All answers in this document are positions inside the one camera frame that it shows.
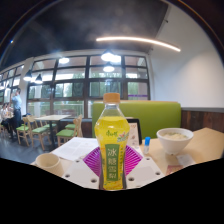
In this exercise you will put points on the white printed paper sheet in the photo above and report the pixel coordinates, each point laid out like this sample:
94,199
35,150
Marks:
75,148

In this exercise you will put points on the small blue-capped bottle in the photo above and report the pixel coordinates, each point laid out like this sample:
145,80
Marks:
147,145

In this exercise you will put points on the pink paper packet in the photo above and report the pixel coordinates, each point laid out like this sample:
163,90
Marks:
174,169

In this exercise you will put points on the yellow drink bottle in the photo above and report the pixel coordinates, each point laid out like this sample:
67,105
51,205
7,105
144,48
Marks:
112,140

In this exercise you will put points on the light wooden dining table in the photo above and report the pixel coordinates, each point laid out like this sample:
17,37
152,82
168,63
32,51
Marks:
51,117

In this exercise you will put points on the wooden chairs with green seats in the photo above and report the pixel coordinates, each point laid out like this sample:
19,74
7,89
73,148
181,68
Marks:
36,130

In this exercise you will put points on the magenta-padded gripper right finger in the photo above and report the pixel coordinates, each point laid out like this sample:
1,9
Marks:
143,172

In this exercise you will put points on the white bowl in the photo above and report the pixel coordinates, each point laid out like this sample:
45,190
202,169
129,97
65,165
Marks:
175,141

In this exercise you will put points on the curved strip ceiling light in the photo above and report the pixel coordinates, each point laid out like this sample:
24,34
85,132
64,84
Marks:
140,40

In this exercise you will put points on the person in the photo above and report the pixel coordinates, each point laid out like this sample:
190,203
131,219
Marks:
4,115
16,105

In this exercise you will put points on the white paper napkin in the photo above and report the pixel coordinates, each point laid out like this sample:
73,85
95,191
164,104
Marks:
186,160

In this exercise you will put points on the green upholstered bench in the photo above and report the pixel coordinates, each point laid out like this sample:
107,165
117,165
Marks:
153,116

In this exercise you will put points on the white ribbed mug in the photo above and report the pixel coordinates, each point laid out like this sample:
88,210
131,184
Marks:
50,165

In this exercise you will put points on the round pendant ceiling lamps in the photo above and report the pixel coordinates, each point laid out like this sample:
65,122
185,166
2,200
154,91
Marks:
108,56

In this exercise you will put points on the dark framed window wall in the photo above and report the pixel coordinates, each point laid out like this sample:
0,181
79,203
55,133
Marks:
76,90

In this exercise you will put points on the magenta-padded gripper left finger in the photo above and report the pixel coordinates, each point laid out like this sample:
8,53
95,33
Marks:
81,173

